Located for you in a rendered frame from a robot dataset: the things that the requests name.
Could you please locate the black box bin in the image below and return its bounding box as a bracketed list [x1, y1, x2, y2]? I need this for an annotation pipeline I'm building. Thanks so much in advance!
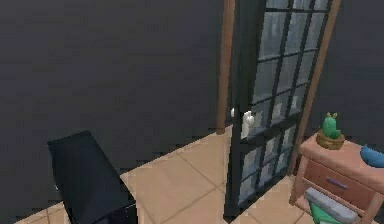
[47, 129, 138, 224]

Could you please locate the black glass-paned room door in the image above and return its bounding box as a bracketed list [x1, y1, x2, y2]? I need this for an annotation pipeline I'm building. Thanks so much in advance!
[223, 0, 332, 219]

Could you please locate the green book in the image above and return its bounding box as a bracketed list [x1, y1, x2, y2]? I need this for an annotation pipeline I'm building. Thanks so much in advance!
[309, 201, 341, 224]

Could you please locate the grey book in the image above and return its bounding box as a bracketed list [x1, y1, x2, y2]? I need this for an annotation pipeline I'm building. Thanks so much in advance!
[305, 187, 362, 224]

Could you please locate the green cactus in brown pot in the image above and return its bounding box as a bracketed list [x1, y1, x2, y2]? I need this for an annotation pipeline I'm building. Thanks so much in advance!
[315, 112, 346, 151]

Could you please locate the brown wooden door frame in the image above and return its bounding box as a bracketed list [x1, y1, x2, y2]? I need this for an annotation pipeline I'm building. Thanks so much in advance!
[215, 0, 342, 176]

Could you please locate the white door handle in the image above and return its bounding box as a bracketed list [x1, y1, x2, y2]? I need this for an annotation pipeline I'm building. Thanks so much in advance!
[230, 107, 256, 140]

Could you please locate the pink wooden side table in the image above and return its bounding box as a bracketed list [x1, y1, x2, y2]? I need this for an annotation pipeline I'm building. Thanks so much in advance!
[288, 133, 384, 224]

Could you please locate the blue bowl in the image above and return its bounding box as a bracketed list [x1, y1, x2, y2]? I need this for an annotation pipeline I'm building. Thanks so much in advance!
[359, 144, 384, 169]

